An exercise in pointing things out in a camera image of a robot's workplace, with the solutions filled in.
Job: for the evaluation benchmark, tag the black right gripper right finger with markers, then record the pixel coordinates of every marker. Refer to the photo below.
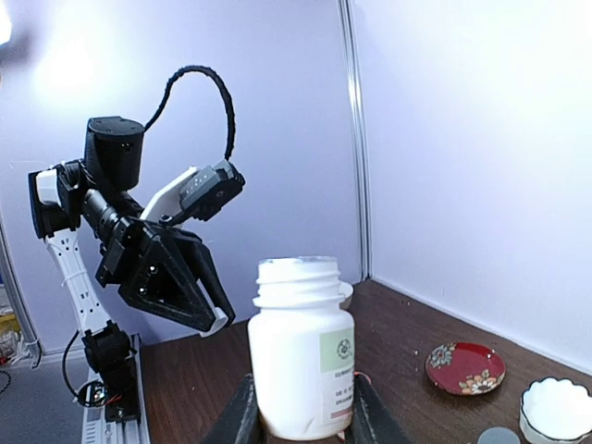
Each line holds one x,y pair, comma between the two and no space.
371,421

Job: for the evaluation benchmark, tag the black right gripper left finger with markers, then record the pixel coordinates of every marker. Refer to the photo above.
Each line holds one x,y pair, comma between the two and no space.
239,422

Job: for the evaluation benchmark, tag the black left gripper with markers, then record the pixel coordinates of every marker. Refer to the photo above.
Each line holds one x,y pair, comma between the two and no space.
156,268

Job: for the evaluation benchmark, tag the white dropper bottle cap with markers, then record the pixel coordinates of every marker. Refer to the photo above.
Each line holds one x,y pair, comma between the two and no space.
220,321

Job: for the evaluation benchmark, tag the small white dropper bottle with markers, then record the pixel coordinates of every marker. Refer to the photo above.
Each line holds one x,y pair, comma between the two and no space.
302,349

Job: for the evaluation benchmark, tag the grey cap pill bottle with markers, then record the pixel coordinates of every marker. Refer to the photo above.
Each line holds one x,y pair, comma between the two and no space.
498,435

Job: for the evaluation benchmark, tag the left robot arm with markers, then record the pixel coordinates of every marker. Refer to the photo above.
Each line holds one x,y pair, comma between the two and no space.
56,196

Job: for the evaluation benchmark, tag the red floral plate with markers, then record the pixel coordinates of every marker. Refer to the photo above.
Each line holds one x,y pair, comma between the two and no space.
465,368

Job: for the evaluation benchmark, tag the white ceramic bowl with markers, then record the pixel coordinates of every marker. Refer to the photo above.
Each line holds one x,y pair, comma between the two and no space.
345,292

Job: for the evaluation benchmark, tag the white scalloped bowl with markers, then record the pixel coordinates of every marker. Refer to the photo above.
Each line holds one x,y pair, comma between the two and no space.
555,411

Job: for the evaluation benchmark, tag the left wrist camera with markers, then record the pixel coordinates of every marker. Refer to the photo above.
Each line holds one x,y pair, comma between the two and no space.
195,193

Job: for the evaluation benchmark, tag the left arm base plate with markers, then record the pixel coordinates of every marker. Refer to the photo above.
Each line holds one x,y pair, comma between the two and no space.
119,406

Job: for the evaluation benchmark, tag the aluminium front rail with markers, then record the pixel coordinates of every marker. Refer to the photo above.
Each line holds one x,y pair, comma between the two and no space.
95,429

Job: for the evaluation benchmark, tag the left aluminium frame post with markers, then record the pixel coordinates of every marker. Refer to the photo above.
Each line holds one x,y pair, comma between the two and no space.
355,94

